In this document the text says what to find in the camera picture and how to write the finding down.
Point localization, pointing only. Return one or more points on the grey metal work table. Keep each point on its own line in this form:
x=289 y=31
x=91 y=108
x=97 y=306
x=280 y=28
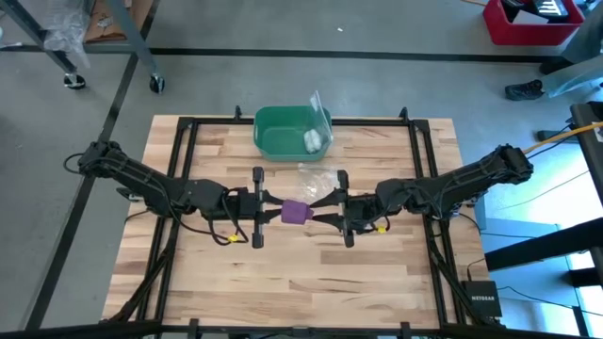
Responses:
x=134 y=42

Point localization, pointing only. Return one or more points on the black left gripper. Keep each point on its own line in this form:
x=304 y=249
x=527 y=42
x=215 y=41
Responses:
x=242 y=205

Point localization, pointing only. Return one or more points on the black aluminium table frame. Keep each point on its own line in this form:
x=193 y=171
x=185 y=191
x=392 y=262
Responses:
x=367 y=122

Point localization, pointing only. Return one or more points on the purple elastic bandage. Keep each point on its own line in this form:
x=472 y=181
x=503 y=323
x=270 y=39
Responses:
x=297 y=212

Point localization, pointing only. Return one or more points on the black device with white keys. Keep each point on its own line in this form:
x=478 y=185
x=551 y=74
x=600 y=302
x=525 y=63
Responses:
x=551 y=7

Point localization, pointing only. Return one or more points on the person's black shoe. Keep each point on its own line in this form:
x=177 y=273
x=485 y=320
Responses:
x=524 y=89
x=556 y=66

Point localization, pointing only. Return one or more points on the green plastic bin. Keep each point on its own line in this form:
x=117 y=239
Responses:
x=278 y=136

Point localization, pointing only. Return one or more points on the clear bag with cotton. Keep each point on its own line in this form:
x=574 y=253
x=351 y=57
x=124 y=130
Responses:
x=320 y=115

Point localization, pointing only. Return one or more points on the person's leg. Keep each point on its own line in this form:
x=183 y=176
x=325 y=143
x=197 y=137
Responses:
x=586 y=37
x=575 y=77

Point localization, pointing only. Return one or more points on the brown cardboard box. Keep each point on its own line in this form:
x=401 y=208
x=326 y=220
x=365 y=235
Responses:
x=101 y=23

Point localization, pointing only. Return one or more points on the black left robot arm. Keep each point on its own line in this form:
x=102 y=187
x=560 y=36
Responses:
x=141 y=181

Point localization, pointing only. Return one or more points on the black metal beam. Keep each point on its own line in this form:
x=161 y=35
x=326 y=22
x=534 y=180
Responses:
x=542 y=245

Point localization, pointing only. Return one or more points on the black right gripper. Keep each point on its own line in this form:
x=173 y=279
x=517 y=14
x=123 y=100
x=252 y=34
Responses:
x=360 y=212

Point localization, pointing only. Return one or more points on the black floor stand base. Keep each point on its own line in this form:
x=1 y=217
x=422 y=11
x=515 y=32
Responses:
x=553 y=135

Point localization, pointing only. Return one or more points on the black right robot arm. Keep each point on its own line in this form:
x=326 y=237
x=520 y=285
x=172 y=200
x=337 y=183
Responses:
x=461 y=181

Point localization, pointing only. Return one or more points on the black Netgear network switch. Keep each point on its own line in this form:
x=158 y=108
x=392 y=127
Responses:
x=480 y=299

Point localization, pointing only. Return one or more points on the crumpled clear plastic wrap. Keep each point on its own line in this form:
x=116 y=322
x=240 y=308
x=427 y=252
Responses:
x=66 y=33

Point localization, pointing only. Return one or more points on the clear plastic bag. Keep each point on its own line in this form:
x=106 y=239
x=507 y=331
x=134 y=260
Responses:
x=318 y=181

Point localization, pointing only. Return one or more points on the red plastic crate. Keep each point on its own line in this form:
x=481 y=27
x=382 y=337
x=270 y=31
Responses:
x=494 y=28

